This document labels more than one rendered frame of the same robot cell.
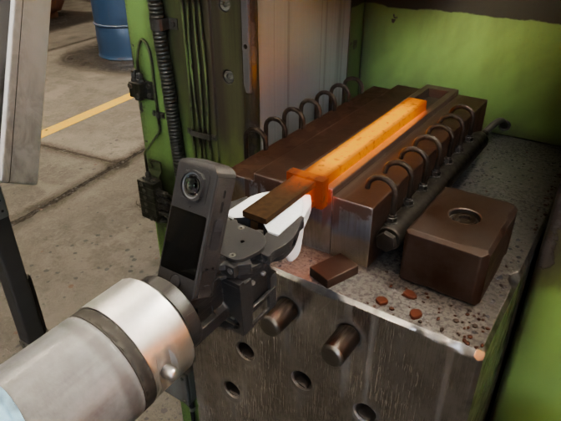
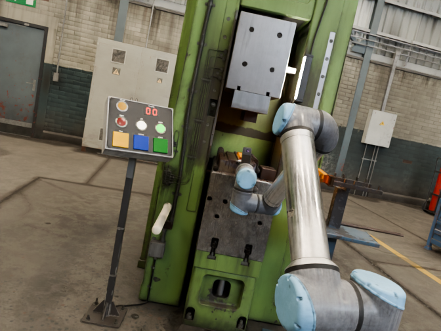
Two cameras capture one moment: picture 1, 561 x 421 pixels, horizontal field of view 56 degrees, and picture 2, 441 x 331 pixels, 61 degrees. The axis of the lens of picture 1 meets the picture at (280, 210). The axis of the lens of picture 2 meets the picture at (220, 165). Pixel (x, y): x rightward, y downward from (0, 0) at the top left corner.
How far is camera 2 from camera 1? 1.68 m
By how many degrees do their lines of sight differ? 41
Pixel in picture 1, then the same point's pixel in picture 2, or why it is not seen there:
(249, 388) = (223, 213)
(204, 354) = (209, 207)
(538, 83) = (257, 152)
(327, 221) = not seen: hidden behind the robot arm
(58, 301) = (22, 263)
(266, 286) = not seen: hidden behind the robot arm
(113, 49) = not seen: outside the picture
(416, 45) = (228, 142)
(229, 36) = (207, 132)
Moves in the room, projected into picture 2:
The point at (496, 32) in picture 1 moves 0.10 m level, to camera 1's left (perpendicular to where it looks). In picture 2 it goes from (248, 140) to (236, 138)
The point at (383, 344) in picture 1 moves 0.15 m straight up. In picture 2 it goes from (262, 188) to (268, 161)
